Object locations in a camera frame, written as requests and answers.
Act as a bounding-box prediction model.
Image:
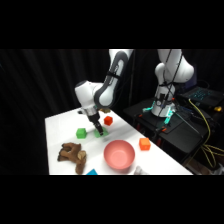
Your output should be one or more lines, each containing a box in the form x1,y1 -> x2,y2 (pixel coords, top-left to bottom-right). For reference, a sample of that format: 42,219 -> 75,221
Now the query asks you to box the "pink bowl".
103,139 -> 136,171

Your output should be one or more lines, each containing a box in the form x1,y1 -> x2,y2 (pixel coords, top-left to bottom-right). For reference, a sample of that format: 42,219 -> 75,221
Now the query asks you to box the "green status light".
164,109 -> 175,125

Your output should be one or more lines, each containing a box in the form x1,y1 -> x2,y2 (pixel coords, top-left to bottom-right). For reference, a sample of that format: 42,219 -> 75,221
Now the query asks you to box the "green cube block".
75,127 -> 88,140

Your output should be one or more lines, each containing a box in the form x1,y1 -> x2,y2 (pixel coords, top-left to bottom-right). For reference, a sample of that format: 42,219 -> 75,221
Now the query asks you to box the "yellow cable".
187,97 -> 224,168

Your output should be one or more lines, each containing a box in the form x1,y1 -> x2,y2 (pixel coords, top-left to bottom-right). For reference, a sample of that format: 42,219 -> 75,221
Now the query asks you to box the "orange cube block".
138,137 -> 152,151

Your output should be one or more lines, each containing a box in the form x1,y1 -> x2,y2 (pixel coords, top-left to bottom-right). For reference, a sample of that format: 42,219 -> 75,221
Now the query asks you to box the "black robot stand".
123,96 -> 224,165

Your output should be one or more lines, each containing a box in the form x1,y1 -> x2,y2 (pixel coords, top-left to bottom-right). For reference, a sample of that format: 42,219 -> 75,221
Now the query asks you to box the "blue block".
85,168 -> 99,176

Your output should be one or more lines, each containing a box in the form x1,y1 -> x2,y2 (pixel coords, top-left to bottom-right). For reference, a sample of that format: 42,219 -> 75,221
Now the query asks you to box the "small red cube block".
103,115 -> 114,127

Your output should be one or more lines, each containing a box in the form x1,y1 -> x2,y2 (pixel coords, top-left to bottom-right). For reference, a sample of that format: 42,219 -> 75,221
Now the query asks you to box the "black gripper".
86,112 -> 105,136

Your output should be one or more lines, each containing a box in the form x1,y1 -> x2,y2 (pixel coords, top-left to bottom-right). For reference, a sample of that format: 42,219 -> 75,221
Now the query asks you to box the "black laptop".
180,85 -> 224,110

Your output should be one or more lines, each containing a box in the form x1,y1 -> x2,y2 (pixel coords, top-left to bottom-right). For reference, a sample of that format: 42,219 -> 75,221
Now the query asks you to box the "green triangle block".
93,127 -> 110,139

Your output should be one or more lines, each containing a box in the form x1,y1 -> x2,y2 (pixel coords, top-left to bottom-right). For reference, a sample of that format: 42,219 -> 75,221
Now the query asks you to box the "white grey small object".
133,165 -> 149,176

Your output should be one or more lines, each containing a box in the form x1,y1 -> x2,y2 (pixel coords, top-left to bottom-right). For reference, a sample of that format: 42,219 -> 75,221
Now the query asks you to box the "brown plush toy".
56,142 -> 88,175

